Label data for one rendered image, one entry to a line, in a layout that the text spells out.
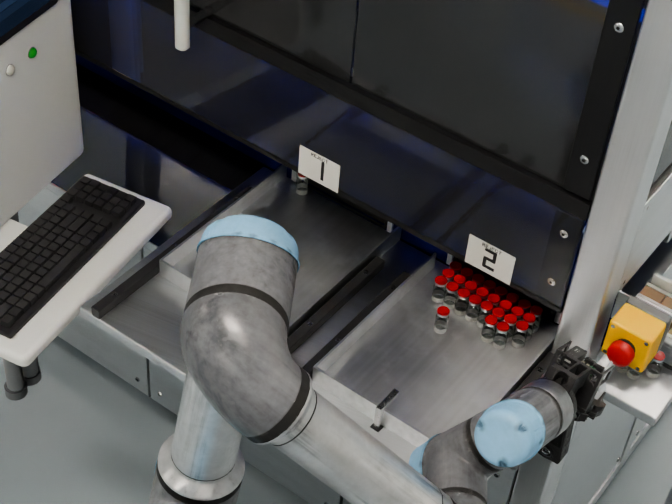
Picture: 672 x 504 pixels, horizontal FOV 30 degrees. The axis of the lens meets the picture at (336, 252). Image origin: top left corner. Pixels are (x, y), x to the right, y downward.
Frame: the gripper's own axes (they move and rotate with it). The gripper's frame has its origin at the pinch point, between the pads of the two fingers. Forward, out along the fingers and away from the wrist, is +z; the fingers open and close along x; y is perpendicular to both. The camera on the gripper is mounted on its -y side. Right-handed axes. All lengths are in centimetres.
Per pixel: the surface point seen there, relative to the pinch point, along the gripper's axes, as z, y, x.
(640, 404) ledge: 18.8, -7.2, -4.7
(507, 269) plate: 11.6, 4.4, 21.8
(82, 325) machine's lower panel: 47, -72, 122
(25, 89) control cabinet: -7, -3, 109
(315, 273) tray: 10, -12, 52
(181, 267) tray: -3, -18, 70
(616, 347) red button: 9.3, 2.8, 0.8
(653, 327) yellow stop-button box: 13.4, 6.9, -2.1
